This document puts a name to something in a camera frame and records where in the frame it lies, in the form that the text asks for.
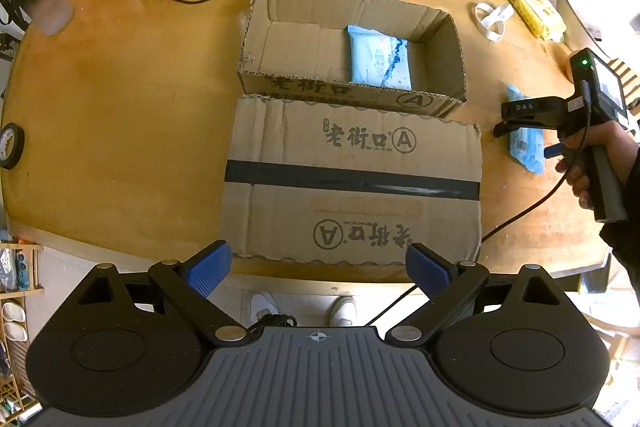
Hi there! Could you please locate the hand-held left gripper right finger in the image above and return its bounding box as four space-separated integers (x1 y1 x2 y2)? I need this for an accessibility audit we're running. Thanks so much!
385 243 558 344

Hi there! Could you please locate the yellow wet wipes pack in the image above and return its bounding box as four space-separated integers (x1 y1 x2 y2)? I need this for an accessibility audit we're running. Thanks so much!
501 0 569 42

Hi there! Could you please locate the black tape roll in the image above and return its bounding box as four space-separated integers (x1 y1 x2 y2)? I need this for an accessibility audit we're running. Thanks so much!
0 122 26 170

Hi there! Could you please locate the person's right hand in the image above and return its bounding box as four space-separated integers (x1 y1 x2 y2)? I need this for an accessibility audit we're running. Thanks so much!
555 121 639 210

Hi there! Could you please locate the blue tissue packet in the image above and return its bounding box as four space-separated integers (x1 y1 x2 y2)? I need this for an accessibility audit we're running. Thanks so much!
507 84 546 176
346 25 413 90

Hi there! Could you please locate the white shoe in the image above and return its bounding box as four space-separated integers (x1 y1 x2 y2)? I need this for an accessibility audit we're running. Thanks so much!
249 291 279 329
329 295 359 329

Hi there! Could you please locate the wooden slatted chair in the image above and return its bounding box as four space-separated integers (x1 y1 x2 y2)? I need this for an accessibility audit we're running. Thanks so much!
592 14 640 138

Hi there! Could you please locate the taped closed cardboard box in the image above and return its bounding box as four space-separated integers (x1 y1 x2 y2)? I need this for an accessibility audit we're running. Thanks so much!
222 94 484 269

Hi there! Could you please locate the wooden desk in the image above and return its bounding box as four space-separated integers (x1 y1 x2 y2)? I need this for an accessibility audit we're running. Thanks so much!
0 0 623 284

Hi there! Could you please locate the white plastic loop handle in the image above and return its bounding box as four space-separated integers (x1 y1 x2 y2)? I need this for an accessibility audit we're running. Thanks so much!
472 1 516 44

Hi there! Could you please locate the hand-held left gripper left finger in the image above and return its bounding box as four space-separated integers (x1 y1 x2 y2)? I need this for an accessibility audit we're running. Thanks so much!
77 240 249 343

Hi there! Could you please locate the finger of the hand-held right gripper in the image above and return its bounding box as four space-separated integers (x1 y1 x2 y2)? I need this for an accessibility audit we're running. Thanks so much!
493 113 562 138
501 97 568 118

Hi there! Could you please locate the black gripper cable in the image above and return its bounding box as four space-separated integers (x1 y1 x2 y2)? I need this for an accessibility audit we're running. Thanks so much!
362 96 595 327

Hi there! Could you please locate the person's right forearm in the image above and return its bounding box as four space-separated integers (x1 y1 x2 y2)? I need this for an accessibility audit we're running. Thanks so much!
599 146 640 305

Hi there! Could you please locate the wooden shoe rack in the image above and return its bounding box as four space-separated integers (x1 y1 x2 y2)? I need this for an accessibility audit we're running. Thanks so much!
0 239 47 424

